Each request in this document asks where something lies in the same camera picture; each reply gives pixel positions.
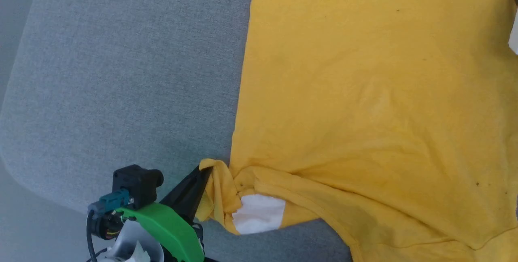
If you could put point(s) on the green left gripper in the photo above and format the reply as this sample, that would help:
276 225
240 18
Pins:
174 229

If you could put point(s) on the white paper tag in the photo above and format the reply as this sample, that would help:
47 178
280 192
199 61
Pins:
137 254

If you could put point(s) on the yellow t-shirt garment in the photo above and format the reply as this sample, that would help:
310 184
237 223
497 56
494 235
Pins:
364 112

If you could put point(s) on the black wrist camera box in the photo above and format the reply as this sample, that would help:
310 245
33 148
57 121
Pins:
135 183

